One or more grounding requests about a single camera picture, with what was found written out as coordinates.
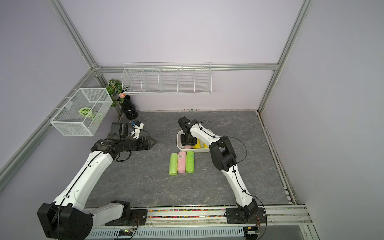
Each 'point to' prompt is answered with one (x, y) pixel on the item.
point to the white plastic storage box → (181, 147)
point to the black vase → (129, 108)
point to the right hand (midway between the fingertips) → (186, 142)
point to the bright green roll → (190, 162)
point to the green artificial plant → (114, 88)
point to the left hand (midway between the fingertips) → (150, 143)
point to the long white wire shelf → (166, 78)
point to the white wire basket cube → (81, 115)
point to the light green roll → (173, 166)
